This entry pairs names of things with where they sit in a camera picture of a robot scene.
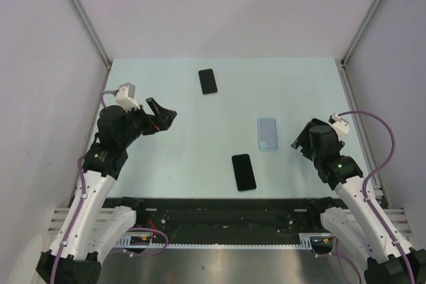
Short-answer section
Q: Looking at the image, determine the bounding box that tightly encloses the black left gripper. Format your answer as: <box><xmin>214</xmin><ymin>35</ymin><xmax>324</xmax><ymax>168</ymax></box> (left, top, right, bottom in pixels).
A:
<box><xmin>118</xmin><ymin>97</ymin><xmax>176</xmax><ymax>148</ymax></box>

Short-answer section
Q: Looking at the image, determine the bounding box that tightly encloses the light blue phone case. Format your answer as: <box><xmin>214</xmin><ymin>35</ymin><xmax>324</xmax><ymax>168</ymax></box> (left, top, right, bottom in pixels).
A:
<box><xmin>258</xmin><ymin>118</ymin><xmax>278</xmax><ymax>152</ymax></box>

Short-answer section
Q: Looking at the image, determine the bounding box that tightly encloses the phone with black screen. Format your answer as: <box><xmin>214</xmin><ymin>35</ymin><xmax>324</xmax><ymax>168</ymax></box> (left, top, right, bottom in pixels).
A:
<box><xmin>232</xmin><ymin>154</ymin><xmax>257</xmax><ymax>192</ymax></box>

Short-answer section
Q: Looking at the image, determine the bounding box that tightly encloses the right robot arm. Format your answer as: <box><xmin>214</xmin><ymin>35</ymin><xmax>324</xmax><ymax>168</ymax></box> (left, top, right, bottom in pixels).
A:
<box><xmin>292</xmin><ymin>114</ymin><xmax>425</xmax><ymax>283</ymax></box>

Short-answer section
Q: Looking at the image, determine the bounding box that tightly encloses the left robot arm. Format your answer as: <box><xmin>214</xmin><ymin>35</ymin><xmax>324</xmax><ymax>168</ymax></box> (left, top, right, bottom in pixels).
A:
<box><xmin>36</xmin><ymin>98</ymin><xmax>177</xmax><ymax>283</ymax></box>

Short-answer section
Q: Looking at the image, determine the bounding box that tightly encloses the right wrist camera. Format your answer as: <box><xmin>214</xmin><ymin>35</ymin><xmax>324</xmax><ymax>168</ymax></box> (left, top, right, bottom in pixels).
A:
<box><xmin>328</xmin><ymin>113</ymin><xmax>350</xmax><ymax>141</ymax></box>

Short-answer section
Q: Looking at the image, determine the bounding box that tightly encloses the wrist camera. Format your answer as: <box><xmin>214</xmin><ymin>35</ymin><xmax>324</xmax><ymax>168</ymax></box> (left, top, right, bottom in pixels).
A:
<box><xmin>114</xmin><ymin>82</ymin><xmax>140</xmax><ymax>112</ymax></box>
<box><xmin>328</xmin><ymin>113</ymin><xmax>350</xmax><ymax>141</ymax></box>

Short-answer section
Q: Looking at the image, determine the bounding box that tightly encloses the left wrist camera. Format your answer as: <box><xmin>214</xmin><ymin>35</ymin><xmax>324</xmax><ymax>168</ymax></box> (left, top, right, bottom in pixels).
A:
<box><xmin>114</xmin><ymin>82</ymin><xmax>140</xmax><ymax>112</ymax></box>

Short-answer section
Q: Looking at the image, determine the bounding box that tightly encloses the right aluminium frame post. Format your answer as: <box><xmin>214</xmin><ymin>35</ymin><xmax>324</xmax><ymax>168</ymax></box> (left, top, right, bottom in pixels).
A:
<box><xmin>339</xmin><ymin>0</ymin><xmax>403</xmax><ymax>65</ymax></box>

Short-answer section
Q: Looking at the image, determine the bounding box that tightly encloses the aluminium frame post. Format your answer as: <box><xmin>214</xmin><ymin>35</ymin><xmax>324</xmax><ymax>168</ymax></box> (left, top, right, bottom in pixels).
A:
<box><xmin>67</xmin><ymin>0</ymin><xmax>112</xmax><ymax>70</ymax></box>
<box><xmin>339</xmin><ymin>0</ymin><xmax>403</xmax><ymax>65</ymax></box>

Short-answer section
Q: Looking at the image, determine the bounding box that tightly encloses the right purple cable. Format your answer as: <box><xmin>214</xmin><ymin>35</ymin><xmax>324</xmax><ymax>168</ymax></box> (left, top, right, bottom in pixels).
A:
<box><xmin>334</xmin><ymin>110</ymin><xmax>417</xmax><ymax>284</ymax></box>

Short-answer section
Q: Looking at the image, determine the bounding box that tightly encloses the purple cable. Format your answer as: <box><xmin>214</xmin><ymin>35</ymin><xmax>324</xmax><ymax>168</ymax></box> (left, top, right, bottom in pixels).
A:
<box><xmin>49</xmin><ymin>89</ymin><xmax>169</xmax><ymax>284</ymax></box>
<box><xmin>334</xmin><ymin>110</ymin><xmax>417</xmax><ymax>284</ymax></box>

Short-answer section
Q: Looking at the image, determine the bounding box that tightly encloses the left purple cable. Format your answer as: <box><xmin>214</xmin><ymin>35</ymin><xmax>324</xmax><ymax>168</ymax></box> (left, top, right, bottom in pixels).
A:
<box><xmin>49</xmin><ymin>89</ymin><xmax>169</xmax><ymax>284</ymax></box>

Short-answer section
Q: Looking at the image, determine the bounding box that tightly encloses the white cable duct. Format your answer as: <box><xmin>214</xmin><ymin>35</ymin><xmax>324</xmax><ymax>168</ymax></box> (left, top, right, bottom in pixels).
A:
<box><xmin>113</xmin><ymin>233</ymin><xmax>312</xmax><ymax>250</ymax></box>

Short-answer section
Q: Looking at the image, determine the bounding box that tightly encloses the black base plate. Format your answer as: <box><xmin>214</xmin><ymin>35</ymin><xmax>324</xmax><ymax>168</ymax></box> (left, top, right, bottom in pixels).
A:
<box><xmin>96</xmin><ymin>196</ymin><xmax>349</xmax><ymax>245</ymax></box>

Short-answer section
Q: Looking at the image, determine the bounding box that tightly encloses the left aluminium frame post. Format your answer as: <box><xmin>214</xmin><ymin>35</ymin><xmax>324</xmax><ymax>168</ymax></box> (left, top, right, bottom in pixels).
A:
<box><xmin>67</xmin><ymin>0</ymin><xmax>112</xmax><ymax>70</ymax></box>

